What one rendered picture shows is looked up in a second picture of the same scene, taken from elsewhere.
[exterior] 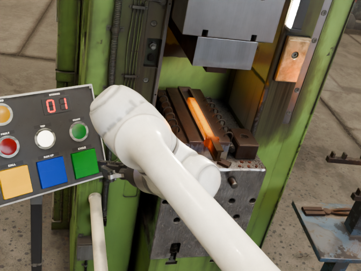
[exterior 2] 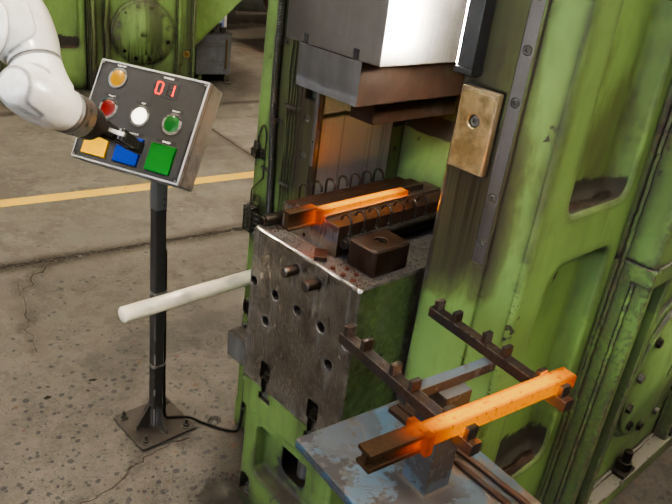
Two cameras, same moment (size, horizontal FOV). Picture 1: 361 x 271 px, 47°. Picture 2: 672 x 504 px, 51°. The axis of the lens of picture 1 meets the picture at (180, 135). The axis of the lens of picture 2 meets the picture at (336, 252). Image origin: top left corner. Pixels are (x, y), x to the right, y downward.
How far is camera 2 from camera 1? 1.61 m
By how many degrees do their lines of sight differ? 55
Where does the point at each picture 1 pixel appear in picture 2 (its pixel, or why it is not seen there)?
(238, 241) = not seen: outside the picture
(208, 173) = (12, 73)
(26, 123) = (132, 95)
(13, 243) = not seen: hidden behind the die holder
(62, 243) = not seen: hidden behind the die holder
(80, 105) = (187, 98)
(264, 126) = (442, 253)
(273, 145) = (459, 302)
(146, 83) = (307, 123)
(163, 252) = (254, 369)
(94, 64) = (264, 83)
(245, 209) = (338, 357)
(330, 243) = (344, 447)
